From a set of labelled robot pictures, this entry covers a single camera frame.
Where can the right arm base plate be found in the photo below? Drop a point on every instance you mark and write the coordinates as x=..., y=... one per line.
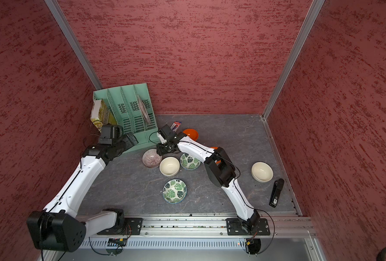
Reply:
x=237, y=227

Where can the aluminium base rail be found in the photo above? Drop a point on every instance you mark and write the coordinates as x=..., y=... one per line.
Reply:
x=214, y=226

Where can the green leaf bowl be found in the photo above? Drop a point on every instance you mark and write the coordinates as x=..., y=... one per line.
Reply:
x=174, y=191
x=188, y=162

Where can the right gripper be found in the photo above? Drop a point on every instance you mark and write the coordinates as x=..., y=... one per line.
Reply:
x=161, y=150

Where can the green file organizer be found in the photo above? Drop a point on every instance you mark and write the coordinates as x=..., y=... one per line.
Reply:
x=124, y=105

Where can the yellow book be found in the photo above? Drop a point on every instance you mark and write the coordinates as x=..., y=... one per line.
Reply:
x=101, y=115

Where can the black stapler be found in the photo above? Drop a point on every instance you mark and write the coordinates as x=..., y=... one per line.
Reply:
x=276, y=191

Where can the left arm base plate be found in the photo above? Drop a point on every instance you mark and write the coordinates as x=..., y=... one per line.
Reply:
x=126, y=227

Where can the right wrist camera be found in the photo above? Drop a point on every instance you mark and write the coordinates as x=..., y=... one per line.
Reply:
x=161, y=138

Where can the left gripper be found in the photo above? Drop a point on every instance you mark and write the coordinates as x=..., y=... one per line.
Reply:
x=126, y=139

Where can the cream bowl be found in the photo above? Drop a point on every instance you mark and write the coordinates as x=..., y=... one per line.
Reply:
x=169, y=166
x=262, y=172

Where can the grey folder in organizer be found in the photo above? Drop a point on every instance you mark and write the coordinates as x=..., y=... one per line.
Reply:
x=143, y=110

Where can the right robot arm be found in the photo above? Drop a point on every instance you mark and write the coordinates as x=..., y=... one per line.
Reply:
x=220, y=170

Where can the purple striped bowl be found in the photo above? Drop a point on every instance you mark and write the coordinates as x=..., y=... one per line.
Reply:
x=151, y=158

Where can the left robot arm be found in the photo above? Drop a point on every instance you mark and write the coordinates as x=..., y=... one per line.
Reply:
x=56, y=227

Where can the orange bowl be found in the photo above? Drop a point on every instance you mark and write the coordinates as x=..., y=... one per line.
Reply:
x=192, y=133
x=217, y=159

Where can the pen blister pack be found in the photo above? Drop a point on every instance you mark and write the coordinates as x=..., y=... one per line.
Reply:
x=175, y=126

